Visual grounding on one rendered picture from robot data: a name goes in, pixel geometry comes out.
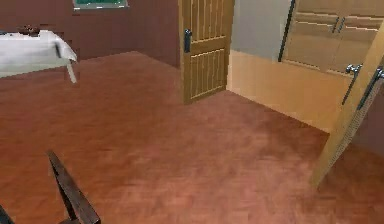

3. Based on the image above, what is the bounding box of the slatted wooden room door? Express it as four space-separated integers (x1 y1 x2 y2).
177 0 236 105

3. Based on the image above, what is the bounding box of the green framed window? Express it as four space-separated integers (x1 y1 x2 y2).
72 0 130 11

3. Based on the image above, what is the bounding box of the light wooden cupboard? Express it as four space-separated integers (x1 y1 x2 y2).
278 0 384 78

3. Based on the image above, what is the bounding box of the plain light wooden door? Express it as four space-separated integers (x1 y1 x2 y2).
309 22 384 188

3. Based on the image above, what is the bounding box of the dark object on bed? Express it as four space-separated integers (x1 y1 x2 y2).
18 25 42 37

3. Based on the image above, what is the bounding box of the black door handle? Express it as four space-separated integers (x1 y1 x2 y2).
183 28 193 54

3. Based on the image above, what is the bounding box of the grey metal door handle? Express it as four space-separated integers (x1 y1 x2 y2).
356 66 384 112
341 63 364 106

